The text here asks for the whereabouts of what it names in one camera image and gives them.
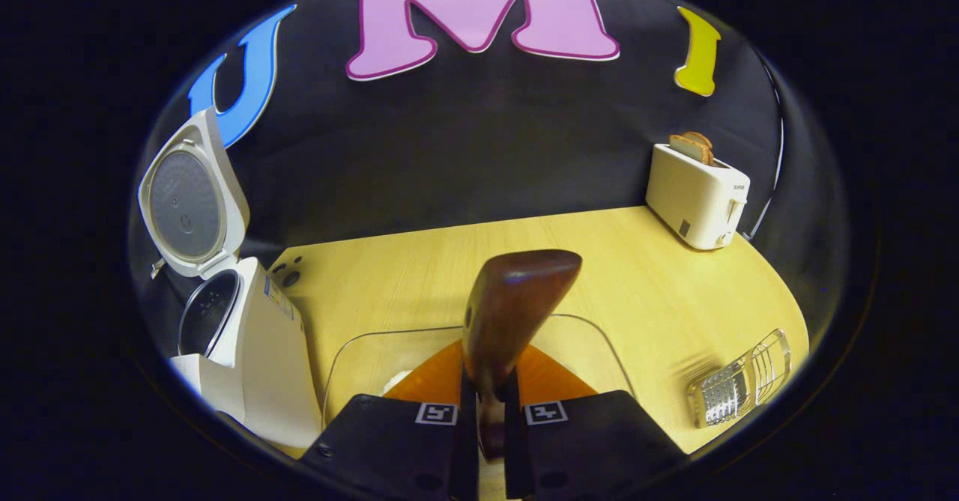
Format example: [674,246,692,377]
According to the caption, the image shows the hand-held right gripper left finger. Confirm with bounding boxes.
[300,340,478,501]

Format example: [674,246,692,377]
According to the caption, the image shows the glass chopstick holder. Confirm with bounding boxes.
[687,329,792,428]

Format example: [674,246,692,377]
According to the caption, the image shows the clear plastic rice box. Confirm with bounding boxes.
[322,314,638,431]

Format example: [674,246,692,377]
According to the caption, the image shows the white toaster cable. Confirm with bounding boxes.
[742,59,786,243]

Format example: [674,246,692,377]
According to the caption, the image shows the white toaster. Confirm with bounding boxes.
[646,142,751,251]

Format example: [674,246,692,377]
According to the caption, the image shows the wooden spoon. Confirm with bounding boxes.
[461,249,584,461]

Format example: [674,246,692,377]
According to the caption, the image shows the black backdrop cloth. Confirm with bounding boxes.
[127,0,847,352]

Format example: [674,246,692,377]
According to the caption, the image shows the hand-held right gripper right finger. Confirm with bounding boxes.
[500,344,690,501]

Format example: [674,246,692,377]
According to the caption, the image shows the white rice cooker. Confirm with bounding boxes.
[137,108,323,449]

